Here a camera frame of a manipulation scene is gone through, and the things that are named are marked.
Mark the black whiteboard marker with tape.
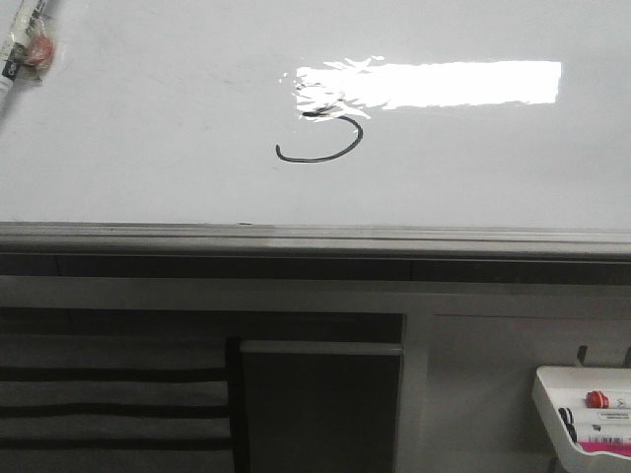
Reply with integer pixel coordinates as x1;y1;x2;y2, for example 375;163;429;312
1;0;56;115

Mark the dark grey cabinet panel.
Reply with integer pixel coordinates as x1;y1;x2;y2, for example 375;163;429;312
242;341;402;472

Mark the grey black striped fabric organizer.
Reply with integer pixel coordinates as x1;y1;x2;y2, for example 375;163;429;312
1;334;250;472

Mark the red capped marker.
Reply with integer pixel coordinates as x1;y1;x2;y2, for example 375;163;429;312
586;390;631;409

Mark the white plastic marker tray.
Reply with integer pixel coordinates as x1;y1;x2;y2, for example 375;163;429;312
532;366;630;472

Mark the white whiteboard with grey frame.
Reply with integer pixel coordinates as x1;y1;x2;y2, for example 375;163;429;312
1;1;630;284

